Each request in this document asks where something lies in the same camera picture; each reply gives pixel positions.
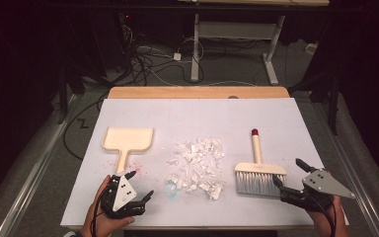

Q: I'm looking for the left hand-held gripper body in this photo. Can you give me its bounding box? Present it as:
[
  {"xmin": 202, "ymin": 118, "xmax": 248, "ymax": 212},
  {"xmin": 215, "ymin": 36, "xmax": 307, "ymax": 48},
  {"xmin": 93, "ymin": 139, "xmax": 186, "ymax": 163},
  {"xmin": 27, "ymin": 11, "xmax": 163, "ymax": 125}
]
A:
[{"xmin": 100, "ymin": 174, "xmax": 146, "ymax": 220}]

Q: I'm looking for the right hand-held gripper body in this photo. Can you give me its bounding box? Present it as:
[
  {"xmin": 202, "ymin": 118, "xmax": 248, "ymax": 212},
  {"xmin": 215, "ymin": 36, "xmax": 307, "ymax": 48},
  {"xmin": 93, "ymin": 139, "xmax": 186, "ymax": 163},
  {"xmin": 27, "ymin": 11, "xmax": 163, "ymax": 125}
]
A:
[{"xmin": 279, "ymin": 168, "xmax": 356, "ymax": 211}]

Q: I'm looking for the cream hand brush red tip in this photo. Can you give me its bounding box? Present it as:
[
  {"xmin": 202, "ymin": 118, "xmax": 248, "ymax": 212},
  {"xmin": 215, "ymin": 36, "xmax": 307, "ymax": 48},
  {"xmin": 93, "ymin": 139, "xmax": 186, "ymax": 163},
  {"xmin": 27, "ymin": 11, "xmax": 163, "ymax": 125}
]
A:
[{"xmin": 234, "ymin": 127, "xmax": 288, "ymax": 198}]

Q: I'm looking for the cream plastic dustpan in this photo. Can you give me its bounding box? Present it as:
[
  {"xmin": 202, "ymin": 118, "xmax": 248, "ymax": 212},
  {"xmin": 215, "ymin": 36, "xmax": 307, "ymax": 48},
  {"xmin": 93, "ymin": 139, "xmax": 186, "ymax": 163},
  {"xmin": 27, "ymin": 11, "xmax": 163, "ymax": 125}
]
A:
[{"xmin": 101, "ymin": 126, "xmax": 155, "ymax": 175}]

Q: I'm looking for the pile of white paper scraps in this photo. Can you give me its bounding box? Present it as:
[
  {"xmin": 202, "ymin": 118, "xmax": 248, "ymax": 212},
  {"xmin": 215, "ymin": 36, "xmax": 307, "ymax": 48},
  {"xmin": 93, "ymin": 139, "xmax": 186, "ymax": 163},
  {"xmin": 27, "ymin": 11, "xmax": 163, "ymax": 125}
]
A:
[{"xmin": 164, "ymin": 136, "xmax": 226, "ymax": 201}]

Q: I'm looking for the person's left hand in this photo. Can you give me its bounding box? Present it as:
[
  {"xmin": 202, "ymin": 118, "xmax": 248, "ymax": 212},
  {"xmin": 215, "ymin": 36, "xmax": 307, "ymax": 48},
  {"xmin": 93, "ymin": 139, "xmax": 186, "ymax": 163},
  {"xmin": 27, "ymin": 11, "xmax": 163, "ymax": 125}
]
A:
[{"xmin": 80, "ymin": 175, "xmax": 136, "ymax": 237}]

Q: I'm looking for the person's right hand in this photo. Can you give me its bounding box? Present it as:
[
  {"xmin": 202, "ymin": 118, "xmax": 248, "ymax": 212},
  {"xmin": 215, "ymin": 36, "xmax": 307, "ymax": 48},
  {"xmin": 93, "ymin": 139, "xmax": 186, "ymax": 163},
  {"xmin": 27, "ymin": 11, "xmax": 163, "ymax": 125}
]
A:
[{"xmin": 305, "ymin": 196, "xmax": 349, "ymax": 237}]

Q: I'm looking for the black metal stand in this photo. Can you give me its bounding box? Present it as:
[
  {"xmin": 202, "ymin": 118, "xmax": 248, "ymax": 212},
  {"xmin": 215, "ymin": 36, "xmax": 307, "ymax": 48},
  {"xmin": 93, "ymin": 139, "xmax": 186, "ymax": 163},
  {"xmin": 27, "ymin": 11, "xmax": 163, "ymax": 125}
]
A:
[
  {"xmin": 288, "ymin": 65, "xmax": 341, "ymax": 136},
  {"xmin": 56, "ymin": 63, "xmax": 87, "ymax": 125}
]

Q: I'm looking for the white table mat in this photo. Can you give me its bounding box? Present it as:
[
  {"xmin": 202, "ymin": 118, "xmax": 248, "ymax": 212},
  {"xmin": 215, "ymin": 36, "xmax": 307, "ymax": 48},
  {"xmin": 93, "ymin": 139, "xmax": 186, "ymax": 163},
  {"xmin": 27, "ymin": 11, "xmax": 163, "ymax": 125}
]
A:
[{"xmin": 60, "ymin": 98, "xmax": 349, "ymax": 228}]

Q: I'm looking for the wooden table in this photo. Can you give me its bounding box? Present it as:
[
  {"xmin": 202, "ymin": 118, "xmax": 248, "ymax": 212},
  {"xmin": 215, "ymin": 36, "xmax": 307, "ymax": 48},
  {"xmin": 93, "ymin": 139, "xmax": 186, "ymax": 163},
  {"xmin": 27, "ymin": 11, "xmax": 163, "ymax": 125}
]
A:
[{"xmin": 68, "ymin": 86, "xmax": 317, "ymax": 231}]

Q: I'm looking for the white floor box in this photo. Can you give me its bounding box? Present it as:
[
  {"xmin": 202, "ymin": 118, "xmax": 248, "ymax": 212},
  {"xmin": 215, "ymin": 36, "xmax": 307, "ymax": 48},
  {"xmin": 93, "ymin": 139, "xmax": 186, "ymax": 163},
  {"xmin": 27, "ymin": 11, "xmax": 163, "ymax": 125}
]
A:
[{"xmin": 304, "ymin": 42, "xmax": 319, "ymax": 55}]

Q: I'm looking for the light wooden desk top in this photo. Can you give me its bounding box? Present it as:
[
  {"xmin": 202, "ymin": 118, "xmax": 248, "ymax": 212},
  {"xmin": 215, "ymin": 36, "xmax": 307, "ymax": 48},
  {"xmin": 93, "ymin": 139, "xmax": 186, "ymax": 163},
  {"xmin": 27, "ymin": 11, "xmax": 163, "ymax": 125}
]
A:
[{"xmin": 177, "ymin": 0, "xmax": 331, "ymax": 8}]

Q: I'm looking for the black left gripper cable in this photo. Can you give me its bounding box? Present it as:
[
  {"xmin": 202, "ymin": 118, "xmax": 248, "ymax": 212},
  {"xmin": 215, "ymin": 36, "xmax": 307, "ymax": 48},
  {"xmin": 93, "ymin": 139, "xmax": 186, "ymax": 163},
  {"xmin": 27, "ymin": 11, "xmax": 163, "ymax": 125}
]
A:
[{"xmin": 91, "ymin": 187, "xmax": 113, "ymax": 237}]

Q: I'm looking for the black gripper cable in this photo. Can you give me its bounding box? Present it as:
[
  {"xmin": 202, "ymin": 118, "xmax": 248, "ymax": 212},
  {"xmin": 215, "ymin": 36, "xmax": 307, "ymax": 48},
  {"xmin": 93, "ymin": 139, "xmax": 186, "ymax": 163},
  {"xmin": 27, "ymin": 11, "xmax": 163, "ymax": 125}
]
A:
[
  {"xmin": 91, "ymin": 187, "xmax": 113, "ymax": 237},
  {"xmin": 309, "ymin": 194, "xmax": 339, "ymax": 237}
]

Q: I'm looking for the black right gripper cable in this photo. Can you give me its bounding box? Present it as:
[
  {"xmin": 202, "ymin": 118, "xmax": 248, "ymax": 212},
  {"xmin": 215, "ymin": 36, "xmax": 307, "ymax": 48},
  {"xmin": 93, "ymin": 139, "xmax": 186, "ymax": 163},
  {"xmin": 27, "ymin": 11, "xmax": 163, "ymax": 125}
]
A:
[{"xmin": 309, "ymin": 194, "xmax": 339, "ymax": 237}]

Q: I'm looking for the metal floor rail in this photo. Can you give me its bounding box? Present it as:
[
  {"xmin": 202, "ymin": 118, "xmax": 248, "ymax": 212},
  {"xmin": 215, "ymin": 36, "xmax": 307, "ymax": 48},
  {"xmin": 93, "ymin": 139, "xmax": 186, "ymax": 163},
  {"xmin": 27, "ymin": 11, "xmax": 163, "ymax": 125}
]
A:
[
  {"xmin": 310, "ymin": 100, "xmax": 379, "ymax": 237},
  {"xmin": 0, "ymin": 94, "xmax": 82, "ymax": 237}
]

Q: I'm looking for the black floor cable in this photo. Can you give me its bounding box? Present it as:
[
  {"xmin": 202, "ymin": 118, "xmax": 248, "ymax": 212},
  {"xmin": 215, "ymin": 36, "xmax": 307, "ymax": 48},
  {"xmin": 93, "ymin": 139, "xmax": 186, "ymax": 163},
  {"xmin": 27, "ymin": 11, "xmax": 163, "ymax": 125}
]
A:
[{"xmin": 62, "ymin": 93, "xmax": 110, "ymax": 162}]

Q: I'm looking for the tangle of floor cables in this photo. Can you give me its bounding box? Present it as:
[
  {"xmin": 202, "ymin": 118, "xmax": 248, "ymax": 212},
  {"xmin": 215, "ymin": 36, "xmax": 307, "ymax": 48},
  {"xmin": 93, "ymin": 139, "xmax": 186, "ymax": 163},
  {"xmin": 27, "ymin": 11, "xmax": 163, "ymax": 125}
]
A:
[{"xmin": 121, "ymin": 24, "xmax": 206, "ymax": 87}]

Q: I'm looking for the white metal desk frame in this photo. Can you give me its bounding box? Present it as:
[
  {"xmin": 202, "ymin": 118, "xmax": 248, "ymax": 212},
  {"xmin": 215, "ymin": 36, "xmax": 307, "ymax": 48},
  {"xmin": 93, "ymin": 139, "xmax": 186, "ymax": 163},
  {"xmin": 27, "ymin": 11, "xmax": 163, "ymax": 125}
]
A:
[{"xmin": 189, "ymin": 13, "xmax": 286, "ymax": 86}]

